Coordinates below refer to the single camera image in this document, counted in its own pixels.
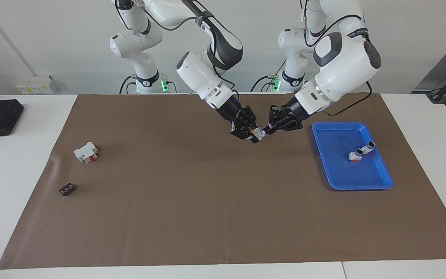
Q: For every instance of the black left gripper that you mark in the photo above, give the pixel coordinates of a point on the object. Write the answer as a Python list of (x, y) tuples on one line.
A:
[(294, 112)]

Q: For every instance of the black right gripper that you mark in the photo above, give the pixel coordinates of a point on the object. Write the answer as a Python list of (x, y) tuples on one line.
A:
[(231, 111)]

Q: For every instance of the selector switch orange base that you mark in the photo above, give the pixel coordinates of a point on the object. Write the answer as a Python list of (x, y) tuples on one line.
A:
[(259, 133)]

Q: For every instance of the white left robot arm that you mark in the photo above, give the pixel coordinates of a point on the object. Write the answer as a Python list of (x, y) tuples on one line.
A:
[(347, 66)]

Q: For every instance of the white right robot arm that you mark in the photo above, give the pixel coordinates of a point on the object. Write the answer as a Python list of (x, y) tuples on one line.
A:
[(198, 73)]

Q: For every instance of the blue plastic tray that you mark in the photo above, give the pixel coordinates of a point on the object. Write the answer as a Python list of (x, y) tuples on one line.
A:
[(347, 174)]

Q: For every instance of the white part in tray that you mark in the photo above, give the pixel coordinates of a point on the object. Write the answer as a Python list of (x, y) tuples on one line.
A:
[(369, 147)]

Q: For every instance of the brown table mat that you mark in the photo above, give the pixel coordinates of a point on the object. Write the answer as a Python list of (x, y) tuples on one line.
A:
[(192, 201)]

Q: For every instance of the white circuit breaker red lever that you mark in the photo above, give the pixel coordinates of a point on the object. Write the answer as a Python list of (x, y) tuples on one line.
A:
[(84, 152)]

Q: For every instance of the small dark terminal block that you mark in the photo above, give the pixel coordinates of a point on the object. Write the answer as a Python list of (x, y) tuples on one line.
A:
[(67, 190)]

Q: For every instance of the selector switch red base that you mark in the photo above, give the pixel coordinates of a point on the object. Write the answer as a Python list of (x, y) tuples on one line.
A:
[(355, 156)]

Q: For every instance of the white wall outlet box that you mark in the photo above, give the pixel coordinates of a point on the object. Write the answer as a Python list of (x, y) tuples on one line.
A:
[(37, 85)]

